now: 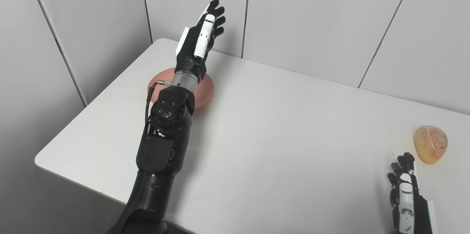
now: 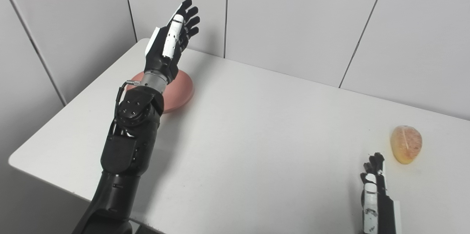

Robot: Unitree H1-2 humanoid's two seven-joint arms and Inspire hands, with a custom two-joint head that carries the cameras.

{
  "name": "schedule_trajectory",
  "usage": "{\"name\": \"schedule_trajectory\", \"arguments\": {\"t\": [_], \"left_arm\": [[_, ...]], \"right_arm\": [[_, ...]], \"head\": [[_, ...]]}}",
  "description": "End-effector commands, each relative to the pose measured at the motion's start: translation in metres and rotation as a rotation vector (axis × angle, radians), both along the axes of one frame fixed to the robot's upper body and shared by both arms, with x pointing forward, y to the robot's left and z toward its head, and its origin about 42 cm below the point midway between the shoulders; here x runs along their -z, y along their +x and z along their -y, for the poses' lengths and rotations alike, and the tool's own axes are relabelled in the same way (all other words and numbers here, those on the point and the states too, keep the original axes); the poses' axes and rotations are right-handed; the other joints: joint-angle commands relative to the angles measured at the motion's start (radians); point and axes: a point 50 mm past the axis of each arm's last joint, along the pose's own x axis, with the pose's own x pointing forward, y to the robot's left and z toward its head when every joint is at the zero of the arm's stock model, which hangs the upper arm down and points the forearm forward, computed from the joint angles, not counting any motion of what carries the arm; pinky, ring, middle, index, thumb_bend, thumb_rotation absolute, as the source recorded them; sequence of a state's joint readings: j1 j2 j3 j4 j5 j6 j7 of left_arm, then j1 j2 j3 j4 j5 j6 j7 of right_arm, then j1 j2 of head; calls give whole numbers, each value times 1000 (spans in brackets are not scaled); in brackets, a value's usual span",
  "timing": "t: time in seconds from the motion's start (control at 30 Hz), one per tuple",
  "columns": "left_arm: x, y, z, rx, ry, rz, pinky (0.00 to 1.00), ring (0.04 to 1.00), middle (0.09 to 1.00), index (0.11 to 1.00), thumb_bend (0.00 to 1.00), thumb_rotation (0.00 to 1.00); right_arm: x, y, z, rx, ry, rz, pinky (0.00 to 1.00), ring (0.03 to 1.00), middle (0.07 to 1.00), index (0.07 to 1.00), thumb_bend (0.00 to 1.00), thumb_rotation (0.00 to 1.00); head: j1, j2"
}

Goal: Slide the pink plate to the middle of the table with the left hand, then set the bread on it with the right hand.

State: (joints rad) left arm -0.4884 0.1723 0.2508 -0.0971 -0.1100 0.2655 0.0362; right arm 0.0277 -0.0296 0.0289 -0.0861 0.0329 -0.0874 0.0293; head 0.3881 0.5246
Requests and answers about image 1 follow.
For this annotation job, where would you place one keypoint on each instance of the pink round plate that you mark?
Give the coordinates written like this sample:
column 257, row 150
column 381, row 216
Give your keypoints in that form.
column 205, row 90

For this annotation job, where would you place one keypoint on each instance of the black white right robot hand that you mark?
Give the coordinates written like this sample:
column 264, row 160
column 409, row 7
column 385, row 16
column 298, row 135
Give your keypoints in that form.
column 416, row 212

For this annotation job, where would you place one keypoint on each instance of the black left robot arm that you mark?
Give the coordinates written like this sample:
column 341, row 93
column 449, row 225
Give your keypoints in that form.
column 163, row 149

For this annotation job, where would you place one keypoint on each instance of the golden bread roll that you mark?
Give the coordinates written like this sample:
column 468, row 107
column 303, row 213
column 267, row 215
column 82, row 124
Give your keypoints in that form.
column 430, row 144

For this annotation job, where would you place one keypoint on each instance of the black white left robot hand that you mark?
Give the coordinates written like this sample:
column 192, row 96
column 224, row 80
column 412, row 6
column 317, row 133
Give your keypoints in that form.
column 189, row 52

